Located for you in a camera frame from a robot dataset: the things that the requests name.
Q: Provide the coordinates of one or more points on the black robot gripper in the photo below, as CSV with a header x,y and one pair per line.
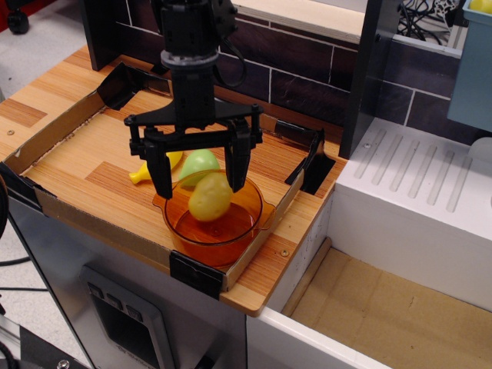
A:
x,y
195,119

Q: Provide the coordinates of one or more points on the yellow toy potato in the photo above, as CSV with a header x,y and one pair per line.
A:
x,y
211,197

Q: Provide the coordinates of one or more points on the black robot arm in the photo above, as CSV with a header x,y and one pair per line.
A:
x,y
193,32

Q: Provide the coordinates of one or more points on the orange transparent plastic pot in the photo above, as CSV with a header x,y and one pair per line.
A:
x,y
221,242

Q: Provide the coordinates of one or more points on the cardboard fence with black tape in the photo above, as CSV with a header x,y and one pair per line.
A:
x,y
67,160

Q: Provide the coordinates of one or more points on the green toy pear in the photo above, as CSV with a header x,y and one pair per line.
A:
x,y
197,165

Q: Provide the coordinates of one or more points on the yellow toy banana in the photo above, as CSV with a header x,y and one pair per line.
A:
x,y
143,174

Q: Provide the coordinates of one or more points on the silver toy oven front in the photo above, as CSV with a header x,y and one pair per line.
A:
x,y
124,313

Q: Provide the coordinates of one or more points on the white toy sink unit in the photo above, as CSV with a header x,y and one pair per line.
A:
x,y
396,270

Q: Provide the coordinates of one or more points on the teal plastic bin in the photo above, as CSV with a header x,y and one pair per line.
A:
x,y
470,102

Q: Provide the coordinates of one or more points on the yellow toy in bin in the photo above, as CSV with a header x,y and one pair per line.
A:
x,y
483,6

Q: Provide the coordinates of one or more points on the black vertical post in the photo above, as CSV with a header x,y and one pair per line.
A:
x,y
380,25

